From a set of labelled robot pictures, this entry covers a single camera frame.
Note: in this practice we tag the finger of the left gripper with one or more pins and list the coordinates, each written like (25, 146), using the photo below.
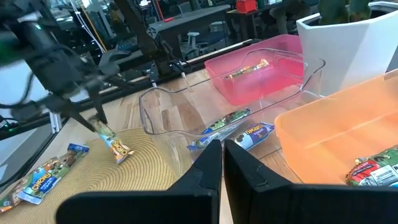
(77, 117)
(99, 107)

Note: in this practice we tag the red storage box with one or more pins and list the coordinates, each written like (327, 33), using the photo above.
(245, 6)

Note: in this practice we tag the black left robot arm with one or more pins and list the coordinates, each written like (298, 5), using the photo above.
(40, 53)

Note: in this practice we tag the white hexagonal plant pot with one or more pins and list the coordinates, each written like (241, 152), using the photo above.
(342, 56)

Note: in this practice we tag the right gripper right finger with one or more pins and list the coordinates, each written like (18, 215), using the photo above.
(280, 205)

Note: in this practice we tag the round woven placemat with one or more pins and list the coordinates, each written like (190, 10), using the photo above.
(124, 186)

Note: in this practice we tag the orange plastic bin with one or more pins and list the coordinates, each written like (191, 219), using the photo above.
(326, 140)

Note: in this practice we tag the green cactus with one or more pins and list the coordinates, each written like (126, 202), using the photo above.
(332, 11)

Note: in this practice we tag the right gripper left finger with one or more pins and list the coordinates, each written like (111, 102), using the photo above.
(186, 205)

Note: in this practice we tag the red marker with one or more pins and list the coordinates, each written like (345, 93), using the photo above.
(169, 19)

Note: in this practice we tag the pink plastic bin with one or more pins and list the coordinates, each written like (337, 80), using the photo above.
(289, 42)

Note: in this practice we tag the red-ended granola bar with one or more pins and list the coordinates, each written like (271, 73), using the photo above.
(362, 172)

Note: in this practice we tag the purple-ended granola bar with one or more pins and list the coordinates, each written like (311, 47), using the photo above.
(224, 121)
(43, 183)
(255, 135)

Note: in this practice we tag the dark office desk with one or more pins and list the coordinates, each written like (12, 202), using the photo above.
(192, 18)

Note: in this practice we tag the clear plastic bin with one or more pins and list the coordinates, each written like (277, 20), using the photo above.
(304, 77)

